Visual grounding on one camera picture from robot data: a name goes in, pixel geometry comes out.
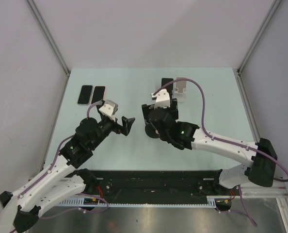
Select blue phone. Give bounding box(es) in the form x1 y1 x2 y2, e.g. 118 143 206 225
77 85 93 105

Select white cable duct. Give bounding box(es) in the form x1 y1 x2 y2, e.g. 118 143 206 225
59 196 219 208

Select aluminium corner post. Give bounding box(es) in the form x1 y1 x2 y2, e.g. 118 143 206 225
25 0 70 77
237 0 283 75

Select right aluminium corner post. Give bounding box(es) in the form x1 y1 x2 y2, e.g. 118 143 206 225
237 0 283 75

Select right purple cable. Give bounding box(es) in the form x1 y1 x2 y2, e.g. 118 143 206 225
151 78 288 228

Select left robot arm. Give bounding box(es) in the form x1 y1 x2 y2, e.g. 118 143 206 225
0 116 135 233

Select black round phone stand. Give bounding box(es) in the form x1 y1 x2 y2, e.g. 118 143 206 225
144 124 160 139

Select purple cable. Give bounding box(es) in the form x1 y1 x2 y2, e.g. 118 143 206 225
17 100 111 220
151 78 288 228

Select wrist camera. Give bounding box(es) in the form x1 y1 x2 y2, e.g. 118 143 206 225
151 89 171 109
99 100 118 122

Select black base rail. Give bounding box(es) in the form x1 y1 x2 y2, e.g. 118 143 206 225
84 169 239 205

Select pink case phone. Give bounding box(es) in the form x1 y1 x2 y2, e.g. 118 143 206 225
91 86 106 104

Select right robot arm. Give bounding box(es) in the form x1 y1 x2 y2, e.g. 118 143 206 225
142 100 277 195

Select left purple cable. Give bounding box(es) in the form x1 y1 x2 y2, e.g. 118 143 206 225
17 100 111 220

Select white phone stand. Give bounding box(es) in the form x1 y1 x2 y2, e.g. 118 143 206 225
173 77 187 103

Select left aluminium corner post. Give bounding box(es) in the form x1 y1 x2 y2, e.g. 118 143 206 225
25 0 70 77

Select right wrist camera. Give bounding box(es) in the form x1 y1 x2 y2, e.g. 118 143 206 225
151 89 171 109

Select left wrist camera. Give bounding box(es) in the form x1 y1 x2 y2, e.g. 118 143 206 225
99 100 118 122

